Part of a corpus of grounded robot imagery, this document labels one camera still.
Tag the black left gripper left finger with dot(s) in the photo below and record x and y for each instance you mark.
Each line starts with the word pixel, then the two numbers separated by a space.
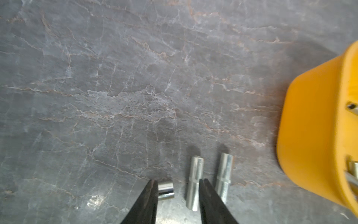
pixel 144 209

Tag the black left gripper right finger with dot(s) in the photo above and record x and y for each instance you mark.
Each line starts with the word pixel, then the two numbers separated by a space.
pixel 212 208

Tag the short silver socket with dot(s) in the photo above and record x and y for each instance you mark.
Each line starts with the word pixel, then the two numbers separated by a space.
pixel 165 190

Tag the vertical long silver socket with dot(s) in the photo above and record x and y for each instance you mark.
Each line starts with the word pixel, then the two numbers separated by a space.
pixel 195 174

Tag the yellow storage box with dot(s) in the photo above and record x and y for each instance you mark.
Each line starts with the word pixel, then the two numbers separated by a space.
pixel 318 133

